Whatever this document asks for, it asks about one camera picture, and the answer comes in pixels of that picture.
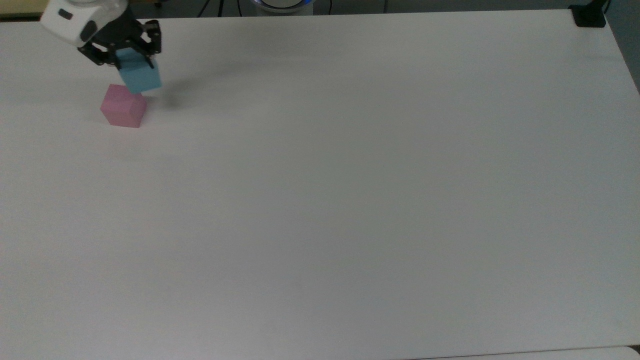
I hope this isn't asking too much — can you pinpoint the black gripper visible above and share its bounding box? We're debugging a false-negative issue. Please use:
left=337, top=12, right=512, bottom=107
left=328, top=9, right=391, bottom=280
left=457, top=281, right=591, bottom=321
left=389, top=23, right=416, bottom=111
left=77, top=6, right=164, bottom=69

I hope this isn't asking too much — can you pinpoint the blue foam cube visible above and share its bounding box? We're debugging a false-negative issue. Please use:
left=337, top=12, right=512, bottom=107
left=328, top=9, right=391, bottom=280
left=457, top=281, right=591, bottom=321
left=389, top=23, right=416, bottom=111
left=115, top=48, right=163, bottom=95

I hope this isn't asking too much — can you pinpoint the pink foam cube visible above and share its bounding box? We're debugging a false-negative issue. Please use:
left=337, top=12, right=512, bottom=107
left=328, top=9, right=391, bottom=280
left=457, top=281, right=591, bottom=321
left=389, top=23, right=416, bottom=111
left=100, top=84, right=148, bottom=129

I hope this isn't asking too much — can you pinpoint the yellow board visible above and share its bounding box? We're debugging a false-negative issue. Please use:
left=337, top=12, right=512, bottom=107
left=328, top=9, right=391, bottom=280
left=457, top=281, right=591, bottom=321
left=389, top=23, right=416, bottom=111
left=0, top=0, right=50, bottom=19

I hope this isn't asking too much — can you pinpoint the black table clamp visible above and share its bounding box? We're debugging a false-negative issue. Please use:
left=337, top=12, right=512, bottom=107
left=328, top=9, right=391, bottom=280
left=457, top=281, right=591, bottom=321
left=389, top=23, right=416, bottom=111
left=569, top=0, right=611, bottom=28

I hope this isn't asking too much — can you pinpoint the white robot base blue ring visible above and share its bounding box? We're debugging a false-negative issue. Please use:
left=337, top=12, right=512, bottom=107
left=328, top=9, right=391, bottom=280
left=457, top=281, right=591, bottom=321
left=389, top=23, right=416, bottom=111
left=251, top=0, right=315, bottom=15

